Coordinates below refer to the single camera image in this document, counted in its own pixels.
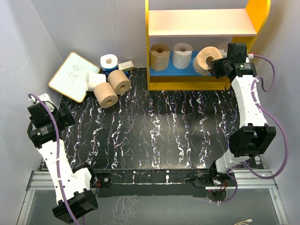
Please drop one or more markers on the small beige carton box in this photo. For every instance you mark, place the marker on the small beige carton box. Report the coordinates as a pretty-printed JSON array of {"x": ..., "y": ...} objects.
[{"x": 126, "y": 66}]

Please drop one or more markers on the yellow shelf unit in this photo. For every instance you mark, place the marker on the yellow shelf unit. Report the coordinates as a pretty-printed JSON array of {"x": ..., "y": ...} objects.
[{"x": 200, "y": 28}]

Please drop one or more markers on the brown roll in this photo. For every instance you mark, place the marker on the brown roll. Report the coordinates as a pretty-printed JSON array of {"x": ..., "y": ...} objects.
[
  {"x": 200, "y": 61},
  {"x": 119, "y": 82},
  {"x": 105, "y": 95},
  {"x": 159, "y": 57}
]

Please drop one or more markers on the brown roll front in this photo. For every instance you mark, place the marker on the brown roll front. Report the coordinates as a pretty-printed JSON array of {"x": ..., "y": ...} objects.
[{"x": 159, "y": 57}]

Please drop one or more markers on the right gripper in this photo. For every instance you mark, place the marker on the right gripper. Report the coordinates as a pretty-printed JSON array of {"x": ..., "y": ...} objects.
[{"x": 215, "y": 65}]

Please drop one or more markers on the blue box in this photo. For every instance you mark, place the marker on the blue box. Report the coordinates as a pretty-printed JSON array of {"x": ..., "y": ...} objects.
[{"x": 107, "y": 71}]

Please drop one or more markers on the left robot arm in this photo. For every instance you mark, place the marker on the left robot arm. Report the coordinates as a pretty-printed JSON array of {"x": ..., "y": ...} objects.
[{"x": 72, "y": 187}]

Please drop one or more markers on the small whiteboard wooden frame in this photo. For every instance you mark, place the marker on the small whiteboard wooden frame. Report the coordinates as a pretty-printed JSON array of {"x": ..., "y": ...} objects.
[{"x": 71, "y": 79}]

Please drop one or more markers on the white roll on blue box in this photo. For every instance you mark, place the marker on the white roll on blue box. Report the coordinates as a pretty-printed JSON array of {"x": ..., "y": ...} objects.
[{"x": 108, "y": 61}]

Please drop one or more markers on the white dotted paper roll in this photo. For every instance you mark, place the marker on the white dotted paper roll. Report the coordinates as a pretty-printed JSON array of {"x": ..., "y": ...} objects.
[{"x": 223, "y": 48}]

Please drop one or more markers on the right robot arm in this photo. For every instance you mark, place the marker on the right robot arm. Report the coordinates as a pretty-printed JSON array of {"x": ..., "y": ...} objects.
[{"x": 254, "y": 135}]

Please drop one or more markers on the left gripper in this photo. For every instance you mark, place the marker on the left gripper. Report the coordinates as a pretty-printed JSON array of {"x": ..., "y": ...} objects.
[{"x": 66, "y": 120}]

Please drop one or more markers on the white roll lying sideways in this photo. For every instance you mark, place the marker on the white roll lying sideways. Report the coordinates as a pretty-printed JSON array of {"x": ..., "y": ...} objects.
[{"x": 93, "y": 80}]

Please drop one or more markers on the aluminium rail frame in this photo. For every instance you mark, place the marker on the aluminium rail frame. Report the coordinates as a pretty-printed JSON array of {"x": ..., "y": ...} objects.
[{"x": 150, "y": 141}]

